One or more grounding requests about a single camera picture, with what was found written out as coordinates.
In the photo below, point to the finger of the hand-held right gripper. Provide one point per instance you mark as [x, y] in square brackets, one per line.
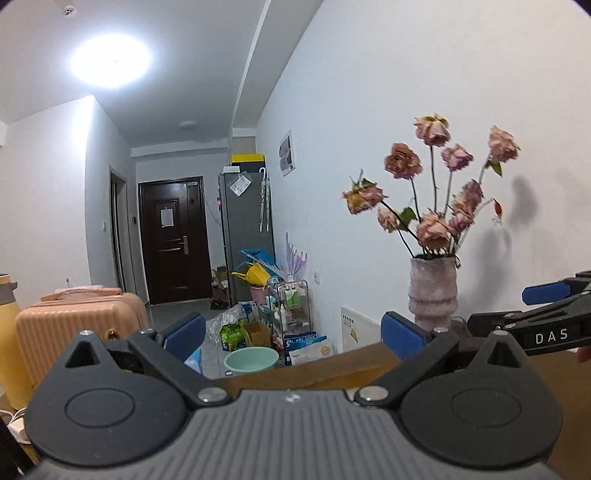
[545, 293]
[489, 322]

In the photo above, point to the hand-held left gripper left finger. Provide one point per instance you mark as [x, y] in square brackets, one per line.
[184, 332]

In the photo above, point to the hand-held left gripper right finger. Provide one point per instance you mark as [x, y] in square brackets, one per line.
[404, 334]

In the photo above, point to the person's right hand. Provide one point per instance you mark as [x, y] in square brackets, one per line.
[585, 354]

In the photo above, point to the blue plastic bag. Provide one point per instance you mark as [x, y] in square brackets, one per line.
[194, 361]

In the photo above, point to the green snack bag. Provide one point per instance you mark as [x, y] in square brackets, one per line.
[233, 334]

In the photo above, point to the pink textured vase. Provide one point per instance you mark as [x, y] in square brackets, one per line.
[433, 290]

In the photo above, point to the stacked cartons by door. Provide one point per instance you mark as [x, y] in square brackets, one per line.
[220, 281]

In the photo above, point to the open brown cardboard carton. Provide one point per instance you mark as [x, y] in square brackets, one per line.
[256, 333]

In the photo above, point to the green plastic basin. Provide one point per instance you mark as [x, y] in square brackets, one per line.
[251, 360]

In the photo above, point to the dark brown entrance door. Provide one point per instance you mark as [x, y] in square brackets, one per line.
[175, 258]

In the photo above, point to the pink bucket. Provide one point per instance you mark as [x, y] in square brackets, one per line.
[258, 293]

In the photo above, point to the yellow watering can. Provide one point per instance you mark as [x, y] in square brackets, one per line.
[256, 274]

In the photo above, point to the blue and white carton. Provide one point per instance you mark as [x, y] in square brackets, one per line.
[304, 348]

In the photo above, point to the blue folded stool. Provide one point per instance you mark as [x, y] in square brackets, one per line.
[254, 254]

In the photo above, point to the dried pink rose bouquet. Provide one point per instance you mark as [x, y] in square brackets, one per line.
[434, 228]

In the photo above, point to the paper notice on door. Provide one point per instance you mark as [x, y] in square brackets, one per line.
[166, 218]

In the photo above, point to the grey refrigerator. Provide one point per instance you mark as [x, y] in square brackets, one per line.
[244, 230]

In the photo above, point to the pink ribbed suitcase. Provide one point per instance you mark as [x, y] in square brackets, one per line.
[55, 332]

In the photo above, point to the purple decorative plant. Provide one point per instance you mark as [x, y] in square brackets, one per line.
[295, 258]

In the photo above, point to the white folded umbrella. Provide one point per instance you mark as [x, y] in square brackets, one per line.
[264, 203]

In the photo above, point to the paper sheet on refrigerator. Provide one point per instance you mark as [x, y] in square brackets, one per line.
[240, 184]

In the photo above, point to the yellow thermos jug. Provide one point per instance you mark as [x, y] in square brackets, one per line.
[14, 350]

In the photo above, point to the yellow box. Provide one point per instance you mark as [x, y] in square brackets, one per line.
[248, 159]

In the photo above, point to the small ceiling lamp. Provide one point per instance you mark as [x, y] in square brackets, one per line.
[189, 124]

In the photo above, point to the round ceiling light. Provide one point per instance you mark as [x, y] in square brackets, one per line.
[111, 60]

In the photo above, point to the smoke detector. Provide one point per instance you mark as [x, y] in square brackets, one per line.
[69, 9]

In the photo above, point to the side doorway frame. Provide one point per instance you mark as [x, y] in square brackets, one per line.
[113, 230]

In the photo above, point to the framed wall picture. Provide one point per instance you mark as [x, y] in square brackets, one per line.
[286, 152]

